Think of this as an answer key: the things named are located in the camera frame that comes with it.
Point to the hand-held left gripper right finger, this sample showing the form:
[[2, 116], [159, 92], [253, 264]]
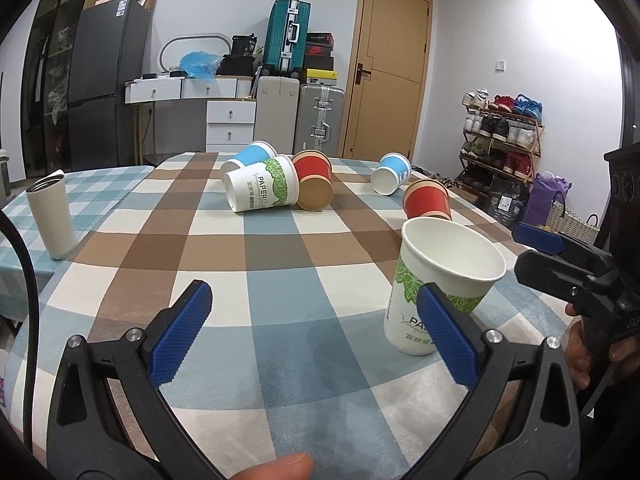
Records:
[[446, 342]]

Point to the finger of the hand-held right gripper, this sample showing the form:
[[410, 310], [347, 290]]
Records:
[[537, 237], [550, 272]]

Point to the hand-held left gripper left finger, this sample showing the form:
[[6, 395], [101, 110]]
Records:
[[181, 332]]

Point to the white green leaf paper cup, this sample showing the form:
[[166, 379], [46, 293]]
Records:
[[255, 187], [442, 255]]

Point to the red brown paper cup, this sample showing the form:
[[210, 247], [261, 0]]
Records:
[[426, 202], [312, 169]]

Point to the blue white paper cup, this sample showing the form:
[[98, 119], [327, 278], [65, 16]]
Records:
[[396, 165], [252, 154]]

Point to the person's right hand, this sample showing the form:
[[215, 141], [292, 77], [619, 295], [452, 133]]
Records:
[[580, 355]]

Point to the person's left hand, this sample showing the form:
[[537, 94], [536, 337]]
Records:
[[277, 467]]

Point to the woven basket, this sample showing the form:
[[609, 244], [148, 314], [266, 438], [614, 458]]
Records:
[[567, 220]]

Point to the purple bag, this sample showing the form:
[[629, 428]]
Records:
[[545, 200]]

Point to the black printed bag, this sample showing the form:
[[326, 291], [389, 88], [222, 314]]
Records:
[[507, 200]]

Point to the wooden shoe rack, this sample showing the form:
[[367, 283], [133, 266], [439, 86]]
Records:
[[537, 145]]

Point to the group of assorted shoes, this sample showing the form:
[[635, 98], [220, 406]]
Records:
[[500, 127]]

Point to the brown blue checked tablecloth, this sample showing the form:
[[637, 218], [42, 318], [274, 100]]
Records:
[[300, 260]]

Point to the teal checked tablecloth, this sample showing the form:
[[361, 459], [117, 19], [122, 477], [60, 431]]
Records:
[[100, 187]]

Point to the white metal tumbler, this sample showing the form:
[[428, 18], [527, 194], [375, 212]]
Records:
[[50, 220]]

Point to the white drawer dresser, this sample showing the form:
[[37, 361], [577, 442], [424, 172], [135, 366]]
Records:
[[230, 115]]

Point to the wooden door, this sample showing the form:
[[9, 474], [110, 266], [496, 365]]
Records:
[[390, 70]]

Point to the beige suitcase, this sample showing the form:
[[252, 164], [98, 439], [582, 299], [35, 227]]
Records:
[[275, 110]]

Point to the silver suitcase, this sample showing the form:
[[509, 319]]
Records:
[[320, 117]]

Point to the blue plastic bag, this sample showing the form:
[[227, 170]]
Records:
[[200, 64]]

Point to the stack of shoe boxes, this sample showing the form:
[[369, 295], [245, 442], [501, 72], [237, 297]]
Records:
[[319, 62]]

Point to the black glass cabinet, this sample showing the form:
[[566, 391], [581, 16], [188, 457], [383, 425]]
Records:
[[50, 85]]

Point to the dark grey refrigerator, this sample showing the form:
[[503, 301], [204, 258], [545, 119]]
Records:
[[105, 60]]

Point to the oval white mirror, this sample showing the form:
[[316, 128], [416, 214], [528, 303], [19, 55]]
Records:
[[170, 45]]

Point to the teal suitcase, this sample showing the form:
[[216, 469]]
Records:
[[285, 35]]

